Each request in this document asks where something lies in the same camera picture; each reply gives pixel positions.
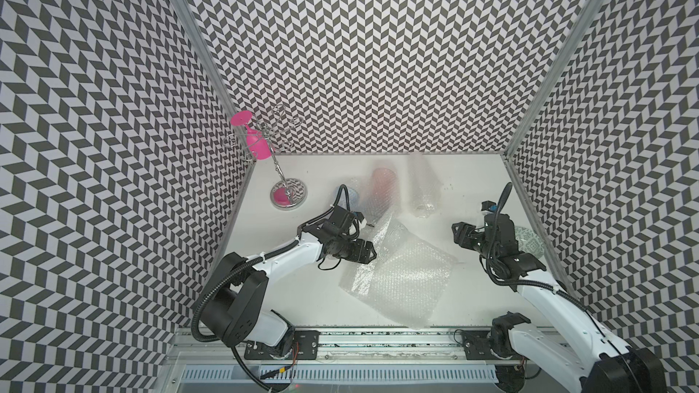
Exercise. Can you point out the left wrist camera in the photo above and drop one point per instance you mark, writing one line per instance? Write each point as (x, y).
(361, 220)

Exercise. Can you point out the clear bubble wrap sheet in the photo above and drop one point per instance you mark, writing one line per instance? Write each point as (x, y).
(407, 279)

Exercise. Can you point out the blue purple wrapped vase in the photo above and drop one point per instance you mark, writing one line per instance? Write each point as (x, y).
(350, 200)

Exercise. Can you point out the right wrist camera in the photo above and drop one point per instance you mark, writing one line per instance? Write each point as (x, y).
(491, 208)

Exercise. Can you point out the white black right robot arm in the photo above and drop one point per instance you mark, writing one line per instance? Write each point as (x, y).
(592, 358)

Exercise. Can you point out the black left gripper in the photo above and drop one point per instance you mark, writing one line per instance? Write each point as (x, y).
(356, 256)

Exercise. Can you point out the pink plastic wine glass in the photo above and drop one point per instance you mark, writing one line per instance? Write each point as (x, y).
(255, 141)

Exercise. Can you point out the clear wrapped vase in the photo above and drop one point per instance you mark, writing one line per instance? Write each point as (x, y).
(425, 193)

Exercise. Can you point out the green patterned bowl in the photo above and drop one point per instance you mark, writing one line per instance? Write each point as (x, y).
(530, 242)

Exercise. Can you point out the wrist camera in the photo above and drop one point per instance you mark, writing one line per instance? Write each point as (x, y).
(361, 220)
(491, 208)

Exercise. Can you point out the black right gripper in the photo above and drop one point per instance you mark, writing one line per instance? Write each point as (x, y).
(463, 234)

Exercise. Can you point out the pink wrapped vase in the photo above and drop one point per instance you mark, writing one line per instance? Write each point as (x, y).
(381, 195)

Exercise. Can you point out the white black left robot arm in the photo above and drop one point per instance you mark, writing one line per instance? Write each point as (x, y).
(230, 307)

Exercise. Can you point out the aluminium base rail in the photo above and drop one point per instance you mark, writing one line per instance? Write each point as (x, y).
(388, 345)

